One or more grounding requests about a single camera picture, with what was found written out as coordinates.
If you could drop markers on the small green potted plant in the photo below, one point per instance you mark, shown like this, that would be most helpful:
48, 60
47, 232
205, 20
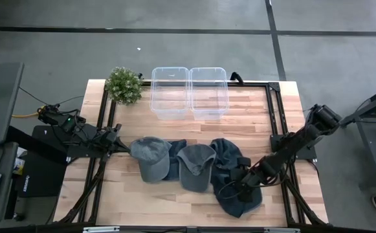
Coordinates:
124, 85

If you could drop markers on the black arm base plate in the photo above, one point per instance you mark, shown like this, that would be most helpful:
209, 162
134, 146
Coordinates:
307, 153
90, 153

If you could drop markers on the silver aluminium bracket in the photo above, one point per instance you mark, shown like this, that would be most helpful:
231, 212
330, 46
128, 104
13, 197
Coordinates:
281, 230
100, 230

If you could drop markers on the grey framed work table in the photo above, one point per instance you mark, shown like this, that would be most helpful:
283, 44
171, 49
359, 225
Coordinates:
370, 145

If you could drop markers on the black computer case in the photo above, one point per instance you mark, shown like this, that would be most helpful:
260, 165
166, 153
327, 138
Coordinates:
42, 174

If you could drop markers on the small printed carton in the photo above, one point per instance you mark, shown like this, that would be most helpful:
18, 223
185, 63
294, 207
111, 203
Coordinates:
19, 163

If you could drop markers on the grey baseball cap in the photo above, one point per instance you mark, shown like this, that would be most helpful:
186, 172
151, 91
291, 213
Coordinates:
195, 171
150, 158

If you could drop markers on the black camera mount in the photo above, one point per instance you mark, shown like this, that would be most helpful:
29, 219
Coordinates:
237, 76

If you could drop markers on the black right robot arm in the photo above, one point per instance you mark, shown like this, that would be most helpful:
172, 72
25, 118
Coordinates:
304, 136

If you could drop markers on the grey desk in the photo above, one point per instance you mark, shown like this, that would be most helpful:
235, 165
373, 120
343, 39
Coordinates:
0, 155

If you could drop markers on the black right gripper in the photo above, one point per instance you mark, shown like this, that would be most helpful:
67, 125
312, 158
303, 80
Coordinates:
253, 182

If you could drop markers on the dark grey flat panel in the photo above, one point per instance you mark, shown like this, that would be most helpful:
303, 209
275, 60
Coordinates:
0, 97

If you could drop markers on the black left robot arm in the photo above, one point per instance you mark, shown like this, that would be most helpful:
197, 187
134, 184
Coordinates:
61, 118

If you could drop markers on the blue denim baseball cap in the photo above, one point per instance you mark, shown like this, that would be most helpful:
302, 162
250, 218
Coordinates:
176, 161

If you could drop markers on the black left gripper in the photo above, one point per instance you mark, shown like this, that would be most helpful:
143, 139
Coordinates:
110, 139

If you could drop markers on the dark navy baseball cap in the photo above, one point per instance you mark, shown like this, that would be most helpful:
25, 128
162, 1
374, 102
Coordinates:
228, 152

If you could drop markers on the clear plastic bin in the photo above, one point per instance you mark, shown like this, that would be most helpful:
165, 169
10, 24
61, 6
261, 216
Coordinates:
170, 94
208, 94

